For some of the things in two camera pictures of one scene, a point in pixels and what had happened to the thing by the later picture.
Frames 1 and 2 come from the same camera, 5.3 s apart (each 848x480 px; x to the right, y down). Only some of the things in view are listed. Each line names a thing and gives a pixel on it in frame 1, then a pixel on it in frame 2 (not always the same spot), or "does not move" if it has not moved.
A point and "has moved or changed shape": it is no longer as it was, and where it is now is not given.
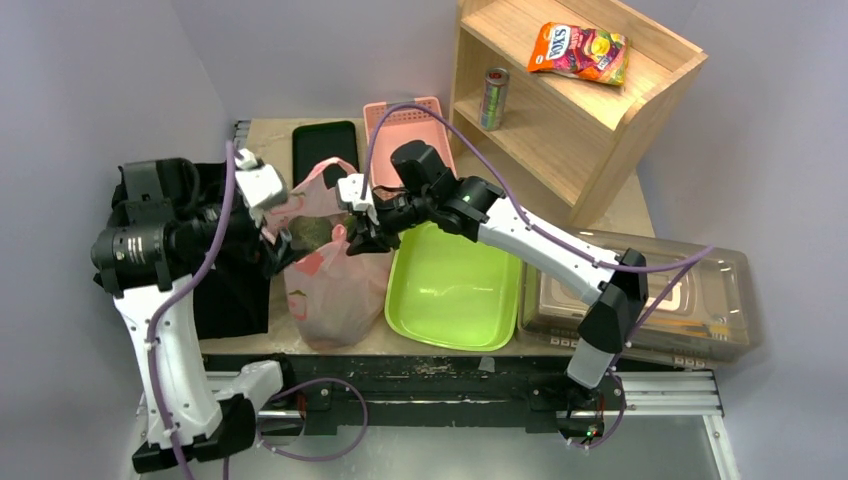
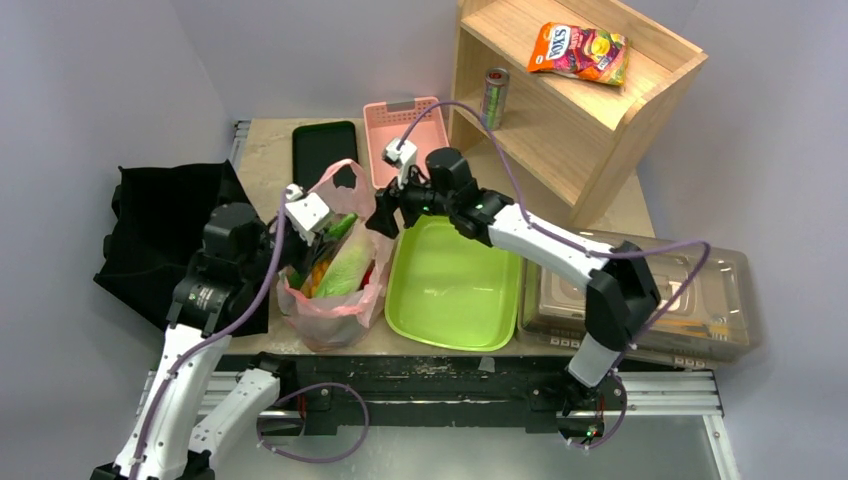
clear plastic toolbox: x=701 y=312 does not move
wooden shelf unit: x=567 y=99 does not move
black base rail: x=324 y=394 does not move
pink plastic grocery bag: x=335 y=297 has moved or changed shape
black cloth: x=164 y=223 does not move
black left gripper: x=274 y=252 → x=308 y=253
